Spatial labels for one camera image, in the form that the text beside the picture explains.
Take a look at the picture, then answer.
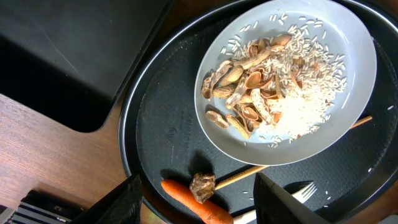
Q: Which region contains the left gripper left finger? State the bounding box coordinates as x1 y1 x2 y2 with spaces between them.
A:
69 175 143 224

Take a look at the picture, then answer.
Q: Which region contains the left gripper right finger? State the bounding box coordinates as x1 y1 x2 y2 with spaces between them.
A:
253 172 329 224

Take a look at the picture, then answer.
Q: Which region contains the white plastic fork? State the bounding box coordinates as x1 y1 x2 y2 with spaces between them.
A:
233 182 317 224

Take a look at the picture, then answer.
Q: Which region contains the wooden chopstick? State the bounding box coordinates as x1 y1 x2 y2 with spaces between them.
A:
215 116 373 190

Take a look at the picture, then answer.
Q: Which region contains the orange carrot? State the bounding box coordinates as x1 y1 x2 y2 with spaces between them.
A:
161 179 234 224

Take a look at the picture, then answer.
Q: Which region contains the brown walnut shell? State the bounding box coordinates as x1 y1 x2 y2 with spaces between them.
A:
189 172 216 204

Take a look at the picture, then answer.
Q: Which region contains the round black tray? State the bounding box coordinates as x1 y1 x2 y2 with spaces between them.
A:
119 1 397 223

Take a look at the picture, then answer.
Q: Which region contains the peanut shells pile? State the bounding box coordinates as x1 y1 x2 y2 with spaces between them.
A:
200 34 303 139

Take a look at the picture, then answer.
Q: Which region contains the rice pile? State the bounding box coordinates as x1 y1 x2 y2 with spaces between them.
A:
222 16 347 148

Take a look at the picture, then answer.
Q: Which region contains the black bin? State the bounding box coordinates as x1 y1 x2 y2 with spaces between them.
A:
1 0 172 133

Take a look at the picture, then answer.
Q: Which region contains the grey plate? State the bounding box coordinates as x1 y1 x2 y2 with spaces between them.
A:
194 0 377 166

